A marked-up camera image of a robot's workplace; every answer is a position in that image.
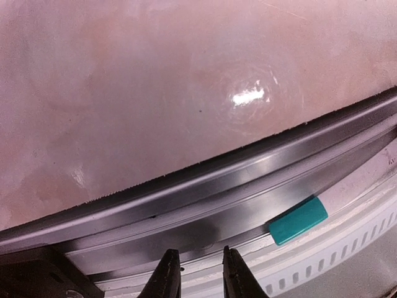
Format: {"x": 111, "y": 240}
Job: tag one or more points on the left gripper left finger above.
{"x": 165, "y": 281}

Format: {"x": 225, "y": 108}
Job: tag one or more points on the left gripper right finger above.
{"x": 238, "y": 280}

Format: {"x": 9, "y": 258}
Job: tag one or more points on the teal pen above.
{"x": 297, "y": 220}

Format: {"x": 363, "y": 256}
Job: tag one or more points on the metal frame rail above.
{"x": 117, "y": 240}

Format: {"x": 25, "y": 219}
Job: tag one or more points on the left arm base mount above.
{"x": 43, "y": 272}

